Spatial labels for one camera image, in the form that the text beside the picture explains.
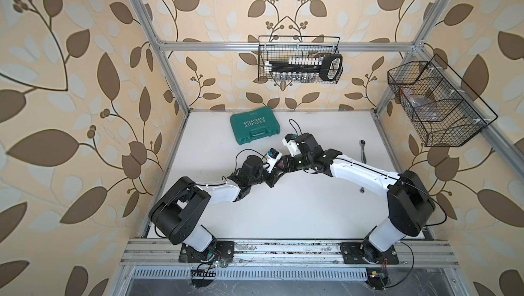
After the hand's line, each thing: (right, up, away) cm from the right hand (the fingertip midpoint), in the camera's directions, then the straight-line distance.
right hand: (279, 164), depth 85 cm
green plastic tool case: (-12, +18, +23) cm, 32 cm away
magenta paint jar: (+1, +2, -8) cm, 8 cm away
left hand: (+1, -1, +1) cm, 2 cm away
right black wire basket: (+60, +23, -12) cm, 65 cm away
